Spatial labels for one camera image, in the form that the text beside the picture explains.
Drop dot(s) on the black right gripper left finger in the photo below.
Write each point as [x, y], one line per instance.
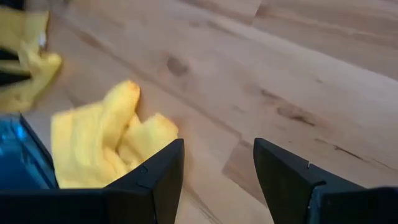
[140, 199]

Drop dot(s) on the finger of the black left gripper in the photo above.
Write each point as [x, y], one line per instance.
[7, 56]
[14, 78]

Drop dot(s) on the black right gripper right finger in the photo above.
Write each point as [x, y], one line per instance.
[295, 193]

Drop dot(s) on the large yellow microfiber towel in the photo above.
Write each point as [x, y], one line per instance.
[38, 73]

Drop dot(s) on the blue bin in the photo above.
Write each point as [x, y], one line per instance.
[39, 152]

